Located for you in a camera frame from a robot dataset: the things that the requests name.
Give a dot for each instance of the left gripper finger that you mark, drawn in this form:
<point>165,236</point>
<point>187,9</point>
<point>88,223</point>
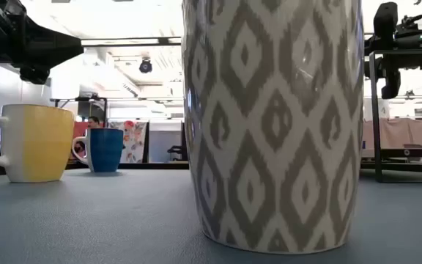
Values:
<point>50,47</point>

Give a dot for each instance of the yellow and white mug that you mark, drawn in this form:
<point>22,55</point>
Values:
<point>46,143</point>

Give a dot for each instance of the blue and white mug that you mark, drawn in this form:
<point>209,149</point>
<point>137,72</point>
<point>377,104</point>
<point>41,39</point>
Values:
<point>104,150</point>

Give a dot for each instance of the grey diamond patterned mug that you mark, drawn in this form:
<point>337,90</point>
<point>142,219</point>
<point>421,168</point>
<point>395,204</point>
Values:
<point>273,128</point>

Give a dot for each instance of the black metal shelf rack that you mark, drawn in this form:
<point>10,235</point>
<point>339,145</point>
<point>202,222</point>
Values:
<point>376,128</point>

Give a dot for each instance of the pink cloth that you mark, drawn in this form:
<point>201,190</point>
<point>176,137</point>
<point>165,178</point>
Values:
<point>398,132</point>

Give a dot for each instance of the red cloth panel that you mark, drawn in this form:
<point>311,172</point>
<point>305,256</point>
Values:
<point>80,129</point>

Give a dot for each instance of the light wooden shelf board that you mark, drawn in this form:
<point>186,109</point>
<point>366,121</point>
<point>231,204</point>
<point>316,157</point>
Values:
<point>368,153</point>

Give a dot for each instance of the floral printed cloth panel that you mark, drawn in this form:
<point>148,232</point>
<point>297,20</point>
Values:
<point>134,141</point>

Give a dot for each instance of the black office chair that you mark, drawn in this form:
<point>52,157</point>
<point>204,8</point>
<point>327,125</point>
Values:
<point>176,149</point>

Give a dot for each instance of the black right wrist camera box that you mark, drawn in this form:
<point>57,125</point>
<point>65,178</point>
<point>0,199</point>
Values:
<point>386,18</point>

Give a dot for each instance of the black overhead frame bar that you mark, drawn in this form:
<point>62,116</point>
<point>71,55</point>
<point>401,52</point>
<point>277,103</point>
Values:
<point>123,41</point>

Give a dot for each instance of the distant black rig frame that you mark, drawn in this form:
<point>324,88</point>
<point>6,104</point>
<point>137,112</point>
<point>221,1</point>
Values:
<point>105,110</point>

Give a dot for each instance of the black dome camera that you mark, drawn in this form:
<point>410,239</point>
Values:
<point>145,66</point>

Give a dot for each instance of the black table edge rail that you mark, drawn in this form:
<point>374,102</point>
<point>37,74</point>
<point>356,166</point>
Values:
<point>152,165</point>

